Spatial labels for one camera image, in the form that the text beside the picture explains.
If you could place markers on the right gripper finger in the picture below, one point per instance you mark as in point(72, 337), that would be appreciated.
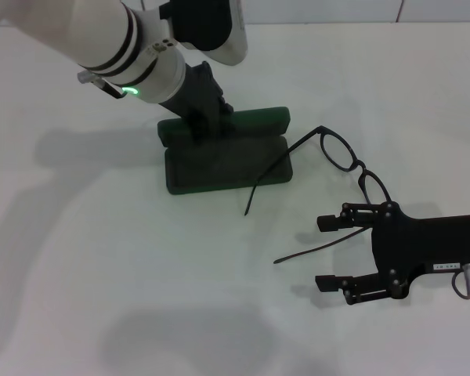
point(360, 288)
point(329, 223)

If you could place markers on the green glasses case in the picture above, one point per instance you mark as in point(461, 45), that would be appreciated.
point(227, 168)

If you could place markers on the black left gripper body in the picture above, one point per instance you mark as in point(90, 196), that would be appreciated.
point(196, 90)

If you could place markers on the black glasses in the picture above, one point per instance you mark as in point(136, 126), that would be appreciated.
point(327, 131)

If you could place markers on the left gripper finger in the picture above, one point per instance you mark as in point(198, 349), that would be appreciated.
point(196, 127)
point(225, 111)

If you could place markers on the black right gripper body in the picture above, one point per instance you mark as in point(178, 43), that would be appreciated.
point(423, 243)

